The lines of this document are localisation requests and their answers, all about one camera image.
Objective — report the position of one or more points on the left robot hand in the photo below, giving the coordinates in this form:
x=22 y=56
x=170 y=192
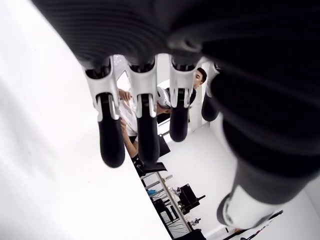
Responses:
x=250 y=75

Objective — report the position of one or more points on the dark haired man in black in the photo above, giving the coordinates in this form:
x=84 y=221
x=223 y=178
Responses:
x=201 y=76

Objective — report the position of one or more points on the white headset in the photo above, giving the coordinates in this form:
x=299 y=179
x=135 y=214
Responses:
x=162 y=96

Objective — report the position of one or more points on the seated person in white shirt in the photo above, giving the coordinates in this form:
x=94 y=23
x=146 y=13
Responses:
x=128 y=110

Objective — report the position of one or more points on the black machine on bench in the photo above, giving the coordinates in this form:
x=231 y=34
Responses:
x=187 y=195

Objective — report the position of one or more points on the metal rack frame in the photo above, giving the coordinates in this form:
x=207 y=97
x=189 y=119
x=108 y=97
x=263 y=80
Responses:
x=163 y=186

